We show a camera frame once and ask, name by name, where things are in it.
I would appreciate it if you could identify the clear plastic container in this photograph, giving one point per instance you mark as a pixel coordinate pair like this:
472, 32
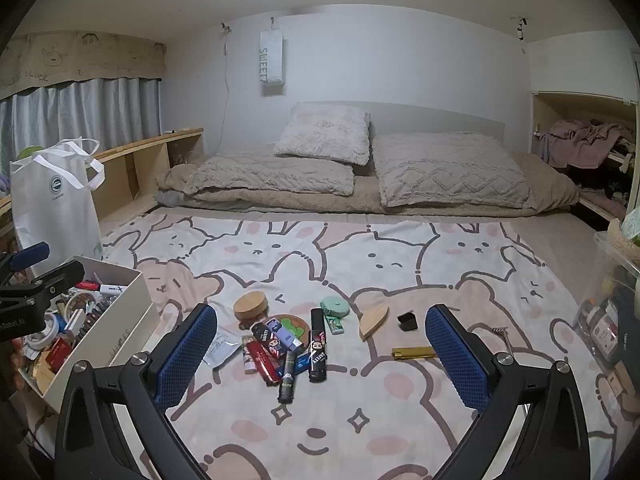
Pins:
610, 272

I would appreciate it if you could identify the cartoon printed blanket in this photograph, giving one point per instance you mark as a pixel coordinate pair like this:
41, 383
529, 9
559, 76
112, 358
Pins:
350, 410

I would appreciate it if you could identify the large textured beige pillow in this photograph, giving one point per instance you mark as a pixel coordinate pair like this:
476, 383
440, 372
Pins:
450, 167

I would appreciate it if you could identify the pale bed headboard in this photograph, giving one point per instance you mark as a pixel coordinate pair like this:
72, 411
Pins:
425, 117

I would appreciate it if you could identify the pile of small trinkets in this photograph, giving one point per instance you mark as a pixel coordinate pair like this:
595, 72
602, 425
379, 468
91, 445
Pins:
75, 315

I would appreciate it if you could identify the half-oval wooden piece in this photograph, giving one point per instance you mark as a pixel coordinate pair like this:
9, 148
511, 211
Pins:
372, 322

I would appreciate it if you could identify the flat textured beige pillow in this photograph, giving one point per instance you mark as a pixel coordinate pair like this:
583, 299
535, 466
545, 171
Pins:
270, 175

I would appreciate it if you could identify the white wardrobe cabinet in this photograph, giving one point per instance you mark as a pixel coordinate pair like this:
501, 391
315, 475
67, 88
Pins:
575, 65

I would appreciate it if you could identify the grey curtain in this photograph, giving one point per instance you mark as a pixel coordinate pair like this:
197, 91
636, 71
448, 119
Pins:
75, 110

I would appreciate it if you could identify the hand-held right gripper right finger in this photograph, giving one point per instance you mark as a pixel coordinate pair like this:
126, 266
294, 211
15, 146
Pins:
456, 355

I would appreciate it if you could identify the shiny red lighter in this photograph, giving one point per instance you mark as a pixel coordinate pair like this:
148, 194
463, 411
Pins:
265, 367

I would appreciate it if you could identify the small metal rake tool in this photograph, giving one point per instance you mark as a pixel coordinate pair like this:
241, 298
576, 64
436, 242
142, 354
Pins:
501, 340

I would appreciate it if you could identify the beige fleece blanket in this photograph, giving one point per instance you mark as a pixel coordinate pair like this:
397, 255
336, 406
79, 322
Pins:
280, 203

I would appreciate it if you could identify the white tote bag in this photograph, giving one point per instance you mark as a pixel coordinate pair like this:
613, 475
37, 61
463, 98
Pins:
55, 210

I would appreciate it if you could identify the white hanging tissue pouch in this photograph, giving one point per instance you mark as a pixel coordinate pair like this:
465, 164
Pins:
271, 60

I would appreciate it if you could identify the pink clothes pile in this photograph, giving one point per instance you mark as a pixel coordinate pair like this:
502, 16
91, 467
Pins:
585, 140

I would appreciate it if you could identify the cork coaster green print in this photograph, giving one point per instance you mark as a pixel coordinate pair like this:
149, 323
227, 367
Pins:
294, 327

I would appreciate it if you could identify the white cardboard box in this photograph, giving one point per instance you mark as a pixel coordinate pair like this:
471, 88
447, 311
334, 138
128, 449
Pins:
125, 300

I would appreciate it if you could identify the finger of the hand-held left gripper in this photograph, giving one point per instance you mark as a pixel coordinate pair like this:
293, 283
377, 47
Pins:
32, 253
60, 275

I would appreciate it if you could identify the round wooden lid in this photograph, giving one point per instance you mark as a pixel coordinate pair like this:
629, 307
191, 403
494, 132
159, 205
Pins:
250, 305

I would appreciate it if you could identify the teal printed lighter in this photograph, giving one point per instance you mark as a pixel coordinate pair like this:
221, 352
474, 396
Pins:
334, 325

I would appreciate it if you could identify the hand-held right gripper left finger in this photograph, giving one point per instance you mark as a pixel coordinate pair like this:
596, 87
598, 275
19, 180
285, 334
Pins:
185, 355

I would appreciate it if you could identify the dark jar red label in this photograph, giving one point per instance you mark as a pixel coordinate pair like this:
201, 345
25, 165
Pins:
602, 327

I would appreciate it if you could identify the fluffy beige pillow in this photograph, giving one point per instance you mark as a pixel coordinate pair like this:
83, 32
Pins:
322, 132

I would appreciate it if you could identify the clear white-tipped lighter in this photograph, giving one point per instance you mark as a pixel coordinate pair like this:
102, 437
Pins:
247, 357

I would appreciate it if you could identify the green white object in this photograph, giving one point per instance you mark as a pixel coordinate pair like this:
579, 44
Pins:
632, 225

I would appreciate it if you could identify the blue packet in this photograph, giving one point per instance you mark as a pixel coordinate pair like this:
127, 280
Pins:
301, 360

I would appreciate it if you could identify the dark clothes pile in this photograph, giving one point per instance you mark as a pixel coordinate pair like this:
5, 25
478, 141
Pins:
595, 180

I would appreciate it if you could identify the purple small box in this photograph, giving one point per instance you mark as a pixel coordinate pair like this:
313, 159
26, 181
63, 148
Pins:
281, 335

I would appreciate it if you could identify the white packet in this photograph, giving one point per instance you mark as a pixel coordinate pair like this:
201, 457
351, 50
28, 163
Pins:
222, 350

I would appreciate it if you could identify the beige printed valance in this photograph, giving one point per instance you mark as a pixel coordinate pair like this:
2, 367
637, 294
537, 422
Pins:
75, 57

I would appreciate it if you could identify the mint round tape measure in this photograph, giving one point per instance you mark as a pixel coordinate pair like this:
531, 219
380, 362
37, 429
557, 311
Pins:
335, 305

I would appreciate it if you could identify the gold lighter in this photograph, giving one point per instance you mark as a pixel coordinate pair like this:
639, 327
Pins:
414, 353

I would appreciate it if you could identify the wooden bedside shelf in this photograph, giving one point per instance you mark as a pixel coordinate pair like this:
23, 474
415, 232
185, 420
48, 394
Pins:
150, 155

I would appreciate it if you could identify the green round object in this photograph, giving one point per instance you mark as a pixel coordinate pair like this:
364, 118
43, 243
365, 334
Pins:
30, 151

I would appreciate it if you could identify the small black cube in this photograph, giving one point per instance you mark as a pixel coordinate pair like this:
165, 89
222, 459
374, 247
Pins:
407, 321

